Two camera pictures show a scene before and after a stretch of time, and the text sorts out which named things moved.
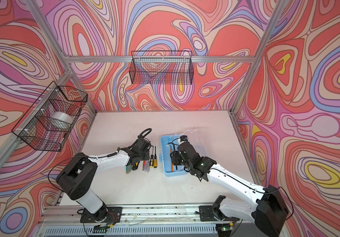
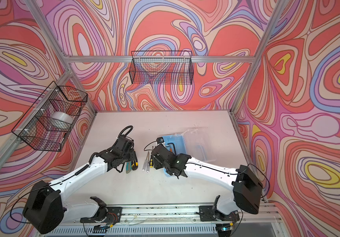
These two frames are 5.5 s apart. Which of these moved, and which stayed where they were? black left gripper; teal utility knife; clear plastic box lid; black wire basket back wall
Moved: black left gripper
Stayed: teal utility knife; clear plastic box lid; black wire basket back wall
